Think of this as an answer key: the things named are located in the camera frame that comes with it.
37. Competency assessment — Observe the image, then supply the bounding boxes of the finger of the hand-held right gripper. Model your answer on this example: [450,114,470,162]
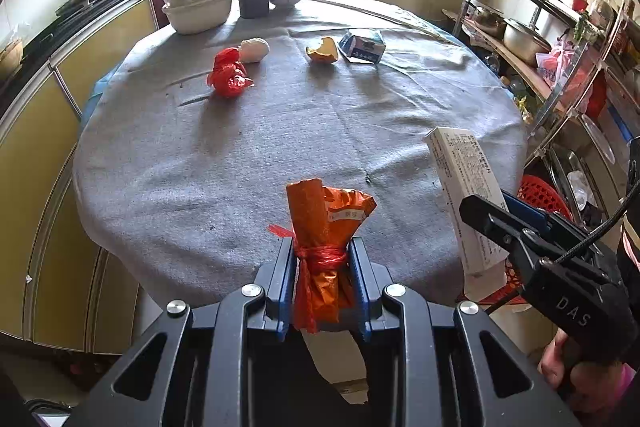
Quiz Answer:
[501,191,576,240]
[459,194,540,260]

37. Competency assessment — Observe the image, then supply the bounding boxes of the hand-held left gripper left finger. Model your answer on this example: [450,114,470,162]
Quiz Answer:
[62,237,296,427]

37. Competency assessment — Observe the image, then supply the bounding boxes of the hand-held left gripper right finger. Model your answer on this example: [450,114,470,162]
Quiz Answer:
[348,237,581,427]

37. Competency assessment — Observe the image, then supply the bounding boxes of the red plastic basket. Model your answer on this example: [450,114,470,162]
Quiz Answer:
[492,174,576,308]

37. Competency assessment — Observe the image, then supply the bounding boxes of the orange foil wrapper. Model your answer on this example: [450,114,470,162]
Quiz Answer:
[268,178,378,334]

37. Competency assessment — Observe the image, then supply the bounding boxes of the white printed cardboard box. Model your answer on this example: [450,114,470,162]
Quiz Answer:
[424,127,507,290]

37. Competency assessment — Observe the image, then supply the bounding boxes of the red plastic bag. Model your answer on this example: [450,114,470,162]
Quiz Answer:
[207,47,255,98]

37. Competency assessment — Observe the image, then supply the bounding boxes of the orange peel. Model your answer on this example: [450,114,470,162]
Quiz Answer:
[306,37,341,65]

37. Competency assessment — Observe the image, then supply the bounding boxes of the blue and white milk carton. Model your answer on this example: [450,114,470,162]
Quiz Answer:
[338,28,387,65]

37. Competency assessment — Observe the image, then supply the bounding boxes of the white bun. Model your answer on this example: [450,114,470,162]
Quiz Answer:
[239,38,271,65]

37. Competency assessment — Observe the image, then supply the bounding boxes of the person's right forearm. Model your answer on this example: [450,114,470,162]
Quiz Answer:
[575,357,640,427]

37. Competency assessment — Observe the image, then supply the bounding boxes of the person's right hand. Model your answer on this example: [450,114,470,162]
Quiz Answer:
[539,329,626,403]

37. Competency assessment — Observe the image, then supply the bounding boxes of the metal storage rack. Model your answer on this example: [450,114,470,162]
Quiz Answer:
[442,0,640,233]

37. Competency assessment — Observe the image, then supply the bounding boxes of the pink plastic bag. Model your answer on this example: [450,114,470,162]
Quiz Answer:
[536,39,576,88]

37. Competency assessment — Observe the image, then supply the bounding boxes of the large steel pot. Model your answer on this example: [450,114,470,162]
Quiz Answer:
[502,18,551,62]

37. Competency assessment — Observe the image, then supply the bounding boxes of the small steel pot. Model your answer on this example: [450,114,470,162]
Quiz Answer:
[470,4,506,35]

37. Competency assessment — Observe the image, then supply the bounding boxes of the blue plastic table cover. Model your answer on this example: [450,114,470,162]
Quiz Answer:
[90,68,122,108]

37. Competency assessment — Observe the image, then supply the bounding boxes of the white basin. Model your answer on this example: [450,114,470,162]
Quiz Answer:
[161,0,236,35]

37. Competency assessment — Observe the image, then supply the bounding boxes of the yellow kitchen counter cabinets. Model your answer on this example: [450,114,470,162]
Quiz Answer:
[0,0,481,358]

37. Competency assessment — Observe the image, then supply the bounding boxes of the black cable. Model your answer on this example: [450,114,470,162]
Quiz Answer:
[552,187,640,265]

